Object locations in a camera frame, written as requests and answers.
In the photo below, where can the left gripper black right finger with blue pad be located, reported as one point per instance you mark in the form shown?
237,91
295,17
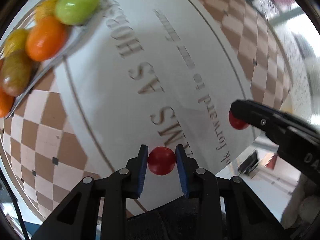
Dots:
228,208

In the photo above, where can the red green apple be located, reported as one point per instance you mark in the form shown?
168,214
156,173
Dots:
16,73

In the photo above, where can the glass fruit bowl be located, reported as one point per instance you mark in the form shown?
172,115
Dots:
75,35

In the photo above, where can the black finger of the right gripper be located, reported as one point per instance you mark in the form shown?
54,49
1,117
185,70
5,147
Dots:
290,133

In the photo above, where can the yellow lemon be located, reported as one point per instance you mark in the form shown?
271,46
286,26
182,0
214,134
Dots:
15,41
45,9

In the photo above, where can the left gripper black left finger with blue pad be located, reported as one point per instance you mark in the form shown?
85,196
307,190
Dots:
77,215

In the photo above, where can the small red tomato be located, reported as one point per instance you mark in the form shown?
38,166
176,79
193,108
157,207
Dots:
237,123
161,161

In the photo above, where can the large orange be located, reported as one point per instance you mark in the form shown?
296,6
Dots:
46,39

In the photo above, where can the orange at bowl edge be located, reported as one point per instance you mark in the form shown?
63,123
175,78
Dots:
6,102

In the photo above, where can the checkered printed table mat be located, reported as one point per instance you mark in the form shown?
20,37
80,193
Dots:
154,72

